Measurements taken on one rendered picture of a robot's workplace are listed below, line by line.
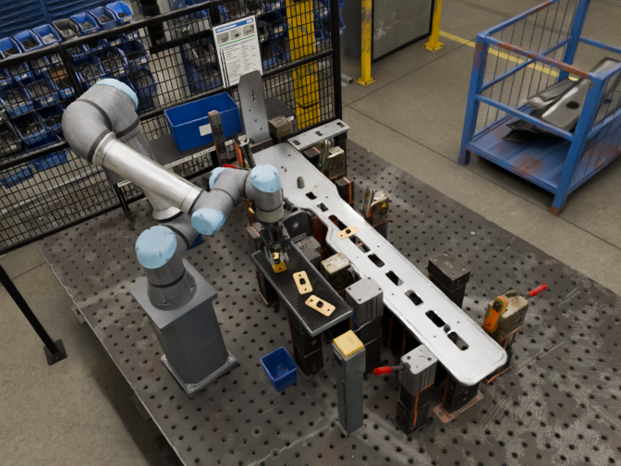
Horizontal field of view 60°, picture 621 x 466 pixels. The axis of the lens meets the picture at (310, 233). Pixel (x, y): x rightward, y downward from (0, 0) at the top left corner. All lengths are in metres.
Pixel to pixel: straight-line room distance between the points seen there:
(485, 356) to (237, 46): 1.71
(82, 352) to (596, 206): 3.21
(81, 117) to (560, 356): 1.71
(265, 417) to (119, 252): 1.08
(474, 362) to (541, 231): 2.04
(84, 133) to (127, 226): 1.31
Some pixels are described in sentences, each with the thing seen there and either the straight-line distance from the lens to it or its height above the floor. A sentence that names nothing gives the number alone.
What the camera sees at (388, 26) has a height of 0.41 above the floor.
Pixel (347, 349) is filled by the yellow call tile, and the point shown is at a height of 1.16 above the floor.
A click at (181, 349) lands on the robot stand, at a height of 0.94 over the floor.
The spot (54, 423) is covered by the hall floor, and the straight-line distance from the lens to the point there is 3.04.
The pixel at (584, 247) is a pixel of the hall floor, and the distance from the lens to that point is 3.60.
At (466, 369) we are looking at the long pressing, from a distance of 1.66.
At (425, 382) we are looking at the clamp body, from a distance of 1.65.
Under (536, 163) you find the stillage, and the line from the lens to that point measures 3.87.
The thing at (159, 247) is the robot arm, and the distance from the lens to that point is 1.59.
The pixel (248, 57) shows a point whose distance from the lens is 2.65.
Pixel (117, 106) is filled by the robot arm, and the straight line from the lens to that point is 1.52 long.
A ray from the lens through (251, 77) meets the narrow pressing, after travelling 2.36.
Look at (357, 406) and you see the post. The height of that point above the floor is 0.85.
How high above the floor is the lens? 2.38
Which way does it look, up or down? 44 degrees down
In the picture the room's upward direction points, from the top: 5 degrees counter-clockwise
